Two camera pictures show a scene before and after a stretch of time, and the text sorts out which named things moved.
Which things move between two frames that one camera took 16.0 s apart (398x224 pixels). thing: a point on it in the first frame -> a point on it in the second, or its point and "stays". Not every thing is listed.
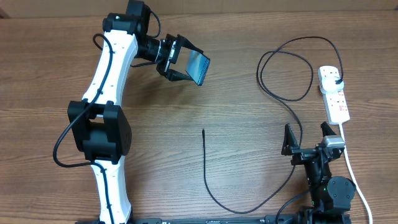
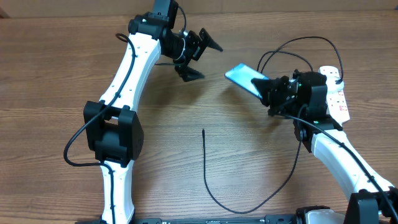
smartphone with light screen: [197, 66] -> [241, 75]
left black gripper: [173, 52] -> [197, 46]
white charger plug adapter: [329, 85] stays
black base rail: [268, 219] stays
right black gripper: [289, 145] -> [269, 89]
